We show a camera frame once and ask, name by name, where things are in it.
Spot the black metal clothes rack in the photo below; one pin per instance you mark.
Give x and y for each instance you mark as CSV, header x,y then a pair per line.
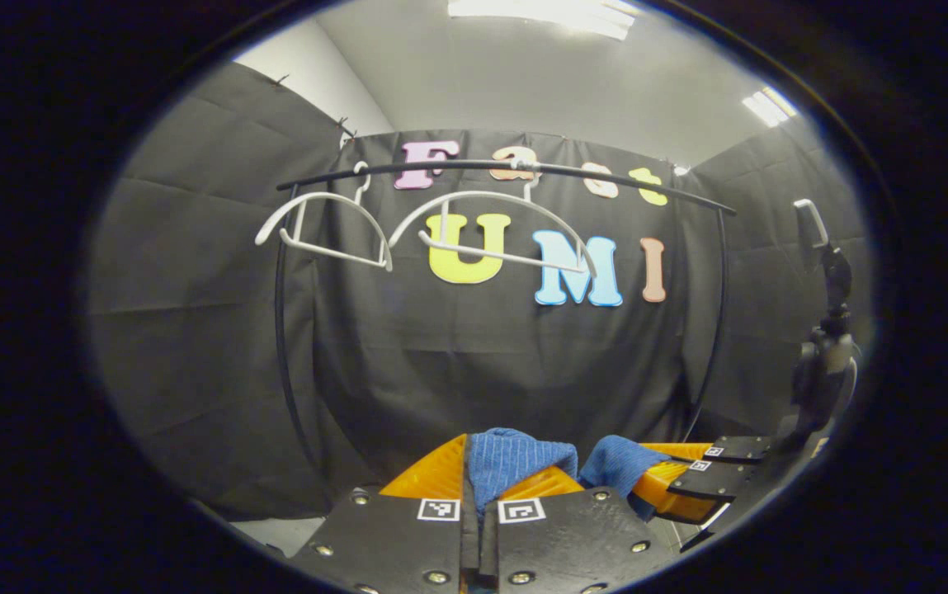
x,y
560,169

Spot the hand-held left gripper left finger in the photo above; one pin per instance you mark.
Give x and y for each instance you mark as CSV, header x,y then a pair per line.
x,y
391,544

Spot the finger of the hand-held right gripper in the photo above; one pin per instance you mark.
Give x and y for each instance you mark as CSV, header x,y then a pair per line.
x,y
738,449
721,480

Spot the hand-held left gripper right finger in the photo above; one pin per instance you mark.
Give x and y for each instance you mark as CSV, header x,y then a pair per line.
x,y
573,544

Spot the black backdrop cloth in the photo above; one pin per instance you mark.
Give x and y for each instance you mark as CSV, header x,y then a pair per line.
x,y
440,363

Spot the white plastic clothes hanger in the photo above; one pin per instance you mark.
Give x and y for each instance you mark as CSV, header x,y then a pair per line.
x,y
432,240
266,232

